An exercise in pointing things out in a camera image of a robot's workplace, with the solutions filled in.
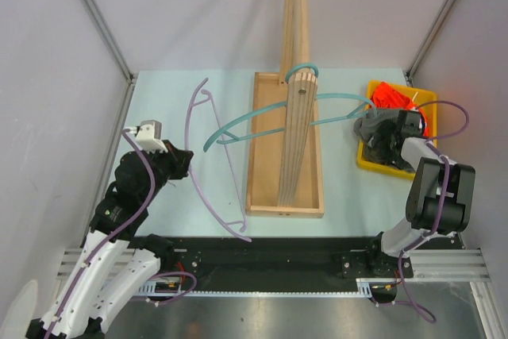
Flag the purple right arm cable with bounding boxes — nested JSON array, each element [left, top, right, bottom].
[[372, 99, 471, 324]]

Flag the yellow plastic bin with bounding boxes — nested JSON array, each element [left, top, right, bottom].
[[353, 80, 437, 179]]

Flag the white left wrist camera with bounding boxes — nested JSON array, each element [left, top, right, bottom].
[[126, 119, 167, 152]]

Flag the orange shorts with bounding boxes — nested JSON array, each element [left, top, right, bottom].
[[367, 80, 437, 137]]

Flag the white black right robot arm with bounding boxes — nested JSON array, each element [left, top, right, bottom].
[[366, 110, 475, 276]]

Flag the grey shorts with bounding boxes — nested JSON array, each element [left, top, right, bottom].
[[352, 106, 414, 165]]

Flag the aluminium frame post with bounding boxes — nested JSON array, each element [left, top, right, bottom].
[[80, 0, 134, 83], [405, 0, 459, 86]]

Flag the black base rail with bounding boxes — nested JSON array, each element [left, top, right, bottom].
[[118, 235, 414, 295]]

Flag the aluminium frame post right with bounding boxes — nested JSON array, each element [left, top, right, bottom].
[[405, 0, 459, 86]]

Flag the wooden hanger rack stand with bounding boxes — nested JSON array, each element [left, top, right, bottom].
[[246, 0, 325, 218]]

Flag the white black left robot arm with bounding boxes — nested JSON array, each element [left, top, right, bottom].
[[25, 140, 194, 338]]

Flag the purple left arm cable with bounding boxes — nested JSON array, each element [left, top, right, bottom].
[[41, 128, 198, 339]]

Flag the purple hanger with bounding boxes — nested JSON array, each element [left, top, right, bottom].
[[183, 78, 252, 243]]

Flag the aluminium frame post left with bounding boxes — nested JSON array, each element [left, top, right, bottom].
[[80, 0, 134, 83]]

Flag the teal plastic hanger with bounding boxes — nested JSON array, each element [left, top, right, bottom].
[[202, 61, 378, 153]]

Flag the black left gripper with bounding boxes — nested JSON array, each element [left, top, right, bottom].
[[141, 139, 194, 203]]

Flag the white slotted cable duct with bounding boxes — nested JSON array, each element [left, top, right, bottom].
[[133, 279, 401, 303]]

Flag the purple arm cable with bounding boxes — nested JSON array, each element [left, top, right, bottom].
[[372, 99, 471, 324], [41, 128, 198, 339]]

